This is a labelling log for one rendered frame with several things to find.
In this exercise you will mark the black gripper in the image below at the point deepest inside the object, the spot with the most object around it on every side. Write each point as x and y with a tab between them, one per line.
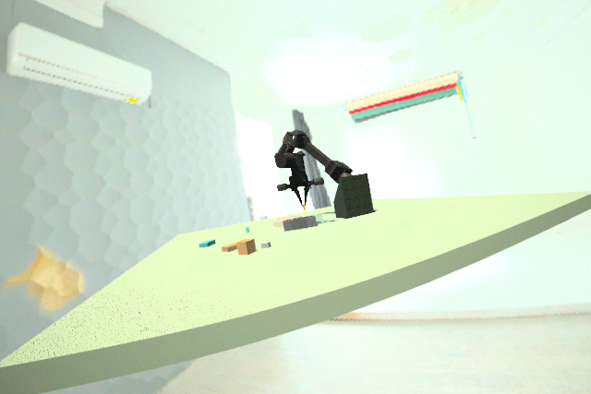
299	176

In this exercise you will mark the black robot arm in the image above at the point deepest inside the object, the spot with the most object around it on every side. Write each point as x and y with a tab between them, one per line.
285	158

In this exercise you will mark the teal rectangular block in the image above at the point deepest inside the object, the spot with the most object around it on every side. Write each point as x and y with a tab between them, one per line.
207	243

